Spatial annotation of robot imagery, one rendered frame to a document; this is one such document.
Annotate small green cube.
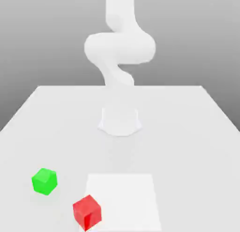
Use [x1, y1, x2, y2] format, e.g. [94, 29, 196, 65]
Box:
[31, 167, 58, 196]

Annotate small red cube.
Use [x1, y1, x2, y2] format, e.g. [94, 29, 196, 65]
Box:
[72, 194, 102, 232]

